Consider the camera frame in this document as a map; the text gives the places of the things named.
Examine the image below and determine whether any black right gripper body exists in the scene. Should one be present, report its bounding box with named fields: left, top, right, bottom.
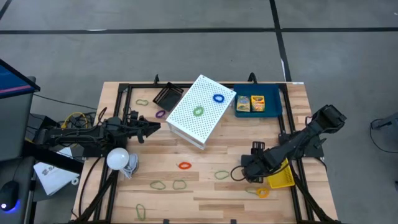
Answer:
left=241, top=141, right=275, bottom=184

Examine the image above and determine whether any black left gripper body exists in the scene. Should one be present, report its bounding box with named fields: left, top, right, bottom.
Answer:
left=124, top=108, right=147, bottom=145

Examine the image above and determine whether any yellow spiral coil band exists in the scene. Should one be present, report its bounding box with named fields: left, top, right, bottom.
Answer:
left=256, top=187, right=271, bottom=199

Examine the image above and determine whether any black mesh basket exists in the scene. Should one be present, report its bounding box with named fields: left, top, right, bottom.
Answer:
left=152, top=82, right=185, bottom=113

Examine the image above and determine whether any blue plastic tray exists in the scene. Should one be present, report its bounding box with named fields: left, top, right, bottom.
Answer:
left=233, top=83, right=283, bottom=118

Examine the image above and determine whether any yellow Crayola crayon box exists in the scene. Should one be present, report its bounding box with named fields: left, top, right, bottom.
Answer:
left=250, top=95, right=266, bottom=113

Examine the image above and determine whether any washable crayons box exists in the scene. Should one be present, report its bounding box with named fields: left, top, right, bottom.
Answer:
left=236, top=95, right=251, bottom=113

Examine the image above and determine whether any dark side desk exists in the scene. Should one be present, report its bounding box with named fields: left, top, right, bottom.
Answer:
left=0, top=155, right=35, bottom=224

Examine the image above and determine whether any yellow plastic basket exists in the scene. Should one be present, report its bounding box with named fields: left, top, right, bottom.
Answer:
left=266, top=157, right=295, bottom=190

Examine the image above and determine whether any white round bulb lamp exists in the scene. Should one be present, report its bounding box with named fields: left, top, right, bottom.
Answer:
left=106, top=147, right=130, bottom=171

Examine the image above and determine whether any white perforated metal shelf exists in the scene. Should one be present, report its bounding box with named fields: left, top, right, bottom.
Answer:
left=165, top=73, right=237, bottom=151

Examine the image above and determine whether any black box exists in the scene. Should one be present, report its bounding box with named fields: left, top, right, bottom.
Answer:
left=30, top=113, right=62, bottom=138

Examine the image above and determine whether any white paper booklet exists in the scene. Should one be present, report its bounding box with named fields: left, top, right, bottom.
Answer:
left=33, top=161, right=80, bottom=197

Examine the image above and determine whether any computer monitor blue screen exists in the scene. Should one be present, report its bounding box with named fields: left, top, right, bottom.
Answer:
left=0, top=58, right=41, bottom=100

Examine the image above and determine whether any black computer mouse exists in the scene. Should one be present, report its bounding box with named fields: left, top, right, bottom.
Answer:
left=0, top=180, right=20, bottom=212

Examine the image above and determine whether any white cable bundle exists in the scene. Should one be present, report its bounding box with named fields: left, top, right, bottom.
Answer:
left=123, top=152, right=140, bottom=180

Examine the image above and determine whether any black aluminium table frame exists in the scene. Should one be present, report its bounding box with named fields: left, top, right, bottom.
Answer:
left=91, top=81, right=315, bottom=224

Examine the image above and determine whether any black diagonal frame strut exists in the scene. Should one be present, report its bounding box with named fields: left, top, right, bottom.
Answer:
left=74, top=169, right=121, bottom=223
left=292, top=175, right=332, bottom=224

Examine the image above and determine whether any yellow cable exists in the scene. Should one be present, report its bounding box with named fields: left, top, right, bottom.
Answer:
left=60, top=111, right=90, bottom=130

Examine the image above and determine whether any black floor cable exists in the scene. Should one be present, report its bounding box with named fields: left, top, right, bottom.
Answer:
left=369, top=117, right=398, bottom=154

